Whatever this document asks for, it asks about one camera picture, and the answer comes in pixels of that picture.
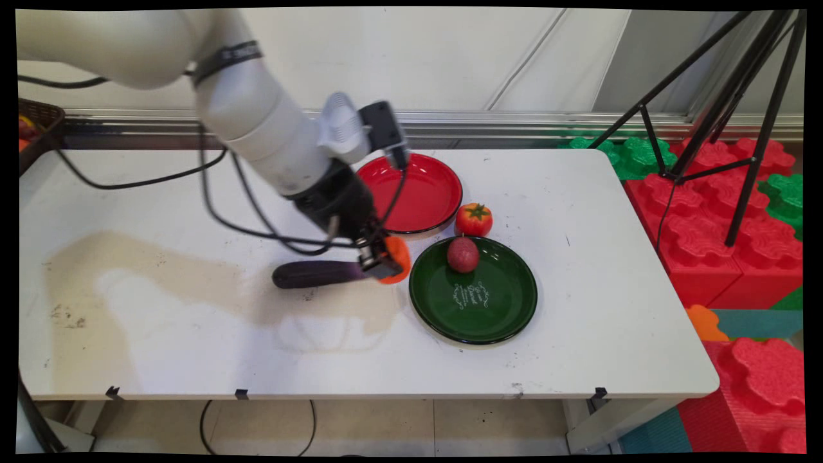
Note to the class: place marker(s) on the dark green round plate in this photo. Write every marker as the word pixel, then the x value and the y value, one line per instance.
pixel 488 302

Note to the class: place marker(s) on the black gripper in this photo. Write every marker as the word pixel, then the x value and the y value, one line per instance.
pixel 341 206

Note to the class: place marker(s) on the black camera tripod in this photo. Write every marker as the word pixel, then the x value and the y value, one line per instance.
pixel 752 71

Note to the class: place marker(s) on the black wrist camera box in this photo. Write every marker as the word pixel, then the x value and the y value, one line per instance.
pixel 384 128

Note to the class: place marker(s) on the large red foam block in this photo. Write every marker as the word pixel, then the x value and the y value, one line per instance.
pixel 688 238

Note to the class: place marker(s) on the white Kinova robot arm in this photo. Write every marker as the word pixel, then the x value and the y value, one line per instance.
pixel 257 122

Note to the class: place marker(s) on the purple toy eggplant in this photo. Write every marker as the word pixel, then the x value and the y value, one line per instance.
pixel 315 274

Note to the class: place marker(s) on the orange toy persimmon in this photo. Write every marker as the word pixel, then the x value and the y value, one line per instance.
pixel 400 254

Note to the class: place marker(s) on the red round plate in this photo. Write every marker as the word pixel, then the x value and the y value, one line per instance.
pixel 427 193

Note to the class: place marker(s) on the red toy tomato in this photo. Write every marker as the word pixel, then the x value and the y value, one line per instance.
pixel 474 220

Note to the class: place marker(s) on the dark wicker basket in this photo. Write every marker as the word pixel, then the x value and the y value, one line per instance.
pixel 42 119

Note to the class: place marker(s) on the black table edge clip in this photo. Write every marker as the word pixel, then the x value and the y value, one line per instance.
pixel 242 393
pixel 114 393
pixel 600 393

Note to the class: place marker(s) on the white table leg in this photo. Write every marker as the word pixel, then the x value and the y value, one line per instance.
pixel 611 424

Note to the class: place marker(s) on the white ribbed camera mount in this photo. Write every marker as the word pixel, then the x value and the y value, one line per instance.
pixel 343 125

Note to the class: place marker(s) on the dark red toy fruit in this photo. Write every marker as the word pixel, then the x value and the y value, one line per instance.
pixel 463 255

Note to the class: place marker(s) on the green foam block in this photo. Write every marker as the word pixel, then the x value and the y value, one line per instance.
pixel 633 157
pixel 786 199

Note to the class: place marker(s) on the aluminium wall rail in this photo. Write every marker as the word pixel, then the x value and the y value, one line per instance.
pixel 546 122

